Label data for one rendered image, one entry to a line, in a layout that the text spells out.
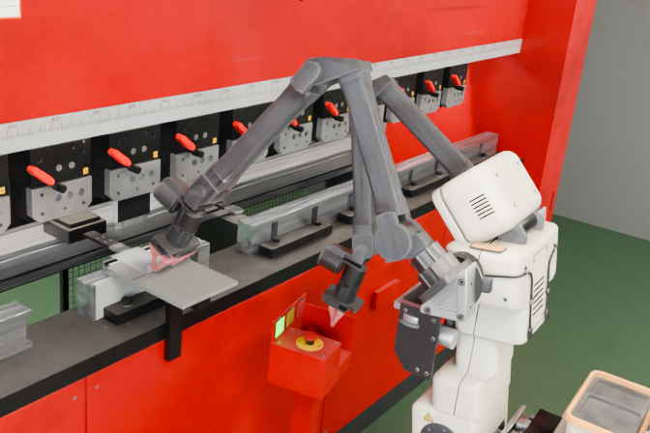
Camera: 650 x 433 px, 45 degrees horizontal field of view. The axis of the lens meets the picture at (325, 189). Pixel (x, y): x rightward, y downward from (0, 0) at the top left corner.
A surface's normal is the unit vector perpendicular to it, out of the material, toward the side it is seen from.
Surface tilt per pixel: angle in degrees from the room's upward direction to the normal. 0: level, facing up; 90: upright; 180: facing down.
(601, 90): 90
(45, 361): 0
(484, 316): 90
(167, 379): 90
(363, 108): 77
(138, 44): 90
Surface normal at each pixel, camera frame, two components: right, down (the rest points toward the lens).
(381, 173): -0.34, 0.07
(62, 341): 0.10, -0.94
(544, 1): -0.60, 0.22
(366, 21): 0.80, 0.27
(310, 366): -0.40, 0.27
